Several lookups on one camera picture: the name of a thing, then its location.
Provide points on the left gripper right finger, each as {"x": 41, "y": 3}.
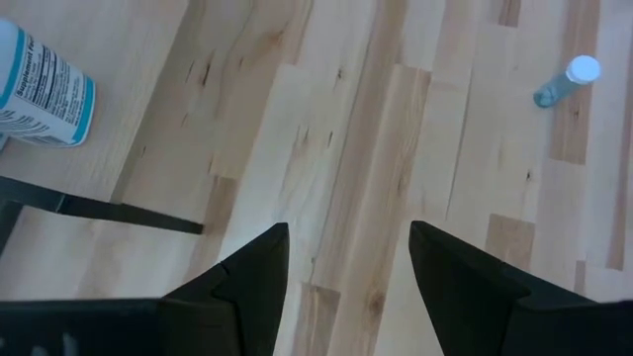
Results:
{"x": 475, "y": 306}

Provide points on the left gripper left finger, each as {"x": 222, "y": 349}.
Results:
{"x": 237, "y": 306}

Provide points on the teal pill vial white cap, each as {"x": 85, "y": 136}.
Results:
{"x": 582, "y": 70}

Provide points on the white supplement bottle blue label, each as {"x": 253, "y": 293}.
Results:
{"x": 44, "y": 94}

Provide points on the wooden shelf black metal frame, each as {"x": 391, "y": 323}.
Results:
{"x": 123, "y": 49}

